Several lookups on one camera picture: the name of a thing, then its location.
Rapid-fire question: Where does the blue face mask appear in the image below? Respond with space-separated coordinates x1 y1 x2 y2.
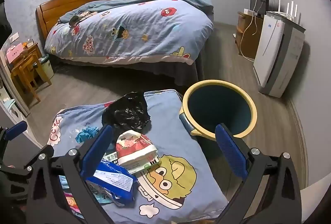
94 192 117 205

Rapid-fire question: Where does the wooden chair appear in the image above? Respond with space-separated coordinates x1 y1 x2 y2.
10 55 52 103

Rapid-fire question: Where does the blue snack wrapper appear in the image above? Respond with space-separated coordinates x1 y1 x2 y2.
86 159 139 207

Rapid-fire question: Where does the wooden nightstand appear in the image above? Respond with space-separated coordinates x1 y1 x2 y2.
5 42 43 71

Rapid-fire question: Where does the wooden bed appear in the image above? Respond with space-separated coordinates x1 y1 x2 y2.
36 0 215 89

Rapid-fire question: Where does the white air purifier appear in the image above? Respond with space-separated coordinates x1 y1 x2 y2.
253 11 306 98

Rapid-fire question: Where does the flat white box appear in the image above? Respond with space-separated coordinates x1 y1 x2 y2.
243 8 264 17

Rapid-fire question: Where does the white cable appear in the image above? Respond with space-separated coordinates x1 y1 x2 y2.
239 0 267 62

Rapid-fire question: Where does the green white medicine box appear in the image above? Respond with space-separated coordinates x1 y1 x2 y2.
102 152 160 175

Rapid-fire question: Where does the red white packet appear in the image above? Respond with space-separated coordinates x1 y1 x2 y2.
115 130 158 166

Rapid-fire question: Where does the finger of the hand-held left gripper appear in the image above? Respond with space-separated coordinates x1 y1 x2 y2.
0 145 53 175
0 121 28 162

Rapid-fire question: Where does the pink printed wrapper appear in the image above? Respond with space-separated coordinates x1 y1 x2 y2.
65 193 84 218

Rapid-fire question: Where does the black plastic bag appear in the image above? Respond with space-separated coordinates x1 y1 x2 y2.
102 91 151 134

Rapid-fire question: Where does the wooden cabinet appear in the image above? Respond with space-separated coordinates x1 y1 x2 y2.
235 11 264 59

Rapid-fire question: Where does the grey bed skirt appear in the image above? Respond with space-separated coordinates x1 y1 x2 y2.
49 13 215 89

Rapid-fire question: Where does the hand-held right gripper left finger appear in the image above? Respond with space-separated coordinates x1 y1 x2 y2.
26 124 115 224

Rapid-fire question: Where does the blue bin with yellow rim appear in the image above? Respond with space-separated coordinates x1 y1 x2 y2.
179 80 258 160

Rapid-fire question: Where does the pink box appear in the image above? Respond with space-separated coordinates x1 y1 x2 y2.
6 43 25 63

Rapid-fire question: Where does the white router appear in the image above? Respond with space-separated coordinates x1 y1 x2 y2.
270 0 298 23

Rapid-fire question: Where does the small pale waste bin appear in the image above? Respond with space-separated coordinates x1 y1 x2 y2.
39 54 55 80

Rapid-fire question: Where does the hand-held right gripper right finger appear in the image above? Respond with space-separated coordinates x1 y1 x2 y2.
215 123 302 224

